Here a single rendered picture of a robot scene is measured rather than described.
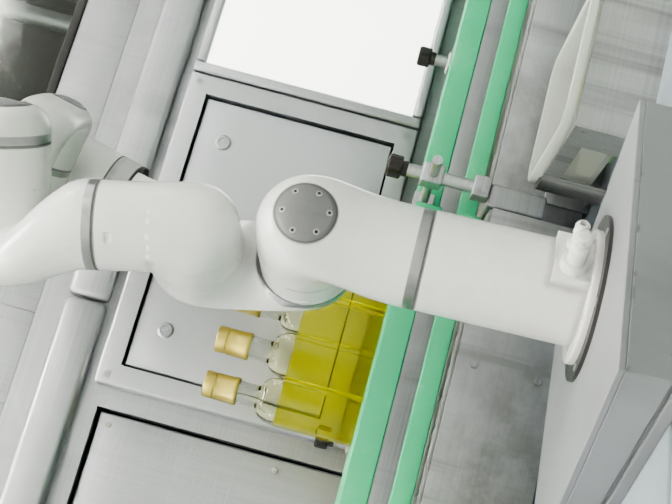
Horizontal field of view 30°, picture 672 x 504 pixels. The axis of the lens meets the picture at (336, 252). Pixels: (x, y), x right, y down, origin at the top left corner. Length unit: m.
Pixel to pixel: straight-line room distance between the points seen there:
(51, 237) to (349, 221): 0.27
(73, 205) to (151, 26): 0.79
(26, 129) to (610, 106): 0.60
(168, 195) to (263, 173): 0.65
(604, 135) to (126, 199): 0.52
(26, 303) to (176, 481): 0.33
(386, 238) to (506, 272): 0.11
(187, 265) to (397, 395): 0.40
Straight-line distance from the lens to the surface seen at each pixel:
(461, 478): 1.43
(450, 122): 1.65
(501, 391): 1.45
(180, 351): 1.73
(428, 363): 1.46
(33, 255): 1.17
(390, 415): 1.45
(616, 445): 1.01
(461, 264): 1.11
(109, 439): 1.76
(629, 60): 1.39
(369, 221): 1.12
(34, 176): 1.22
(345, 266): 1.12
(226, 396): 1.58
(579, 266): 1.11
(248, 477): 1.74
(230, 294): 1.23
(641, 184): 1.08
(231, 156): 1.80
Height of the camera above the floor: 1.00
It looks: 2 degrees up
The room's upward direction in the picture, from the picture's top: 75 degrees counter-clockwise
